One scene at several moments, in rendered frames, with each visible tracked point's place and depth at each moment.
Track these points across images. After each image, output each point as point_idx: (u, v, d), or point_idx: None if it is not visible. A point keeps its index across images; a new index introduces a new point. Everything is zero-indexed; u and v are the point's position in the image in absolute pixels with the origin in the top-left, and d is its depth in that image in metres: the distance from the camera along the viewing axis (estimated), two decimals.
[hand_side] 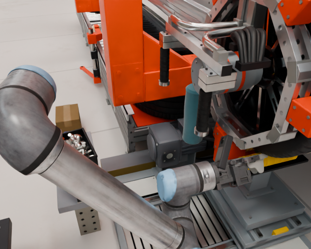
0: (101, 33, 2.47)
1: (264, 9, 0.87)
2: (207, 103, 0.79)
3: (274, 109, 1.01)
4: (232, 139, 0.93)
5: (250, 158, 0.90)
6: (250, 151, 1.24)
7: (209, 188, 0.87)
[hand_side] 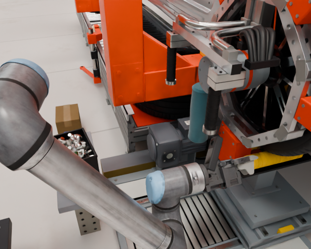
0: (101, 33, 2.47)
1: (272, 8, 0.88)
2: (215, 101, 0.80)
3: (280, 107, 1.01)
4: (221, 140, 0.92)
5: (240, 159, 0.89)
6: (255, 150, 1.25)
7: (198, 190, 0.86)
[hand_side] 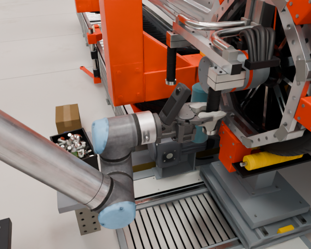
0: (101, 33, 2.47)
1: (272, 8, 0.88)
2: (215, 101, 0.80)
3: (280, 107, 1.01)
4: (189, 94, 0.76)
5: (200, 122, 0.78)
6: (255, 150, 1.25)
7: (146, 143, 0.80)
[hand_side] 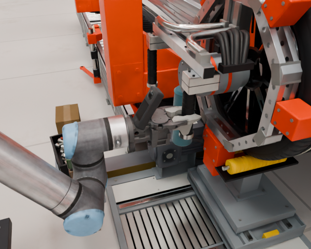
0: (101, 33, 2.47)
1: (250, 10, 0.86)
2: (190, 105, 0.78)
3: (261, 111, 1.00)
4: (162, 98, 0.74)
5: (174, 126, 0.76)
6: (239, 153, 1.23)
7: (119, 148, 0.78)
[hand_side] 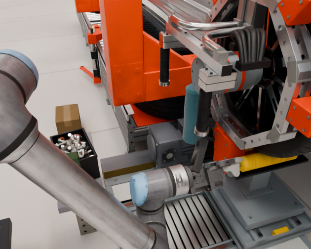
0: (101, 33, 2.47)
1: (264, 9, 0.87)
2: (207, 103, 0.80)
3: (274, 108, 1.01)
4: (207, 142, 0.91)
5: (225, 161, 0.88)
6: (250, 151, 1.24)
7: (182, 192, 0.85)
